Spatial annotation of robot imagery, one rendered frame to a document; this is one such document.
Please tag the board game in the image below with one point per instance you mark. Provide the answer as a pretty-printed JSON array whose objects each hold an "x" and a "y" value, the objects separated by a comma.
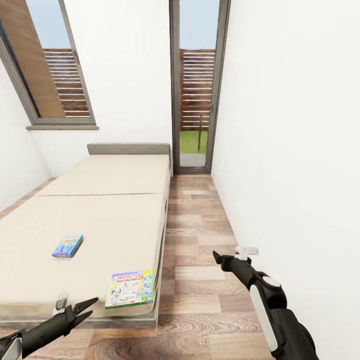
[
  {"x": 68, "y": 246},
  {"x": 130, "y": 289}
]

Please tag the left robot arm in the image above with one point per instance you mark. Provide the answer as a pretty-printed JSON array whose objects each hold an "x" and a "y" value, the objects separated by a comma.
[{"x": 64, "y": 319}]

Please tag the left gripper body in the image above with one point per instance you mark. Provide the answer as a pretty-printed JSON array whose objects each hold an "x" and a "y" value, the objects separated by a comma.
[{"x": 55, "y": 327}]

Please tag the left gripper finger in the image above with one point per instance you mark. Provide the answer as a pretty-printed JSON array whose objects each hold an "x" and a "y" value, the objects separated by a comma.
[
  {"x": 81, "y": 318},
  {"x": 80, "y": 307}
]

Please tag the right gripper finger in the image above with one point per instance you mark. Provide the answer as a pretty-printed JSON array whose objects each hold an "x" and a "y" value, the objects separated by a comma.
[{"x": 218, "y": 258}]

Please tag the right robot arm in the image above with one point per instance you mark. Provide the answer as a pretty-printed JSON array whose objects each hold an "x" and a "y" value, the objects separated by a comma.
[{"x": 286, "y": 338}]

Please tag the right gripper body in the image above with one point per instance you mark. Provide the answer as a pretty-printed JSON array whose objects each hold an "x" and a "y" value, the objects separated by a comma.
[{"x": 235, "y": 265}]

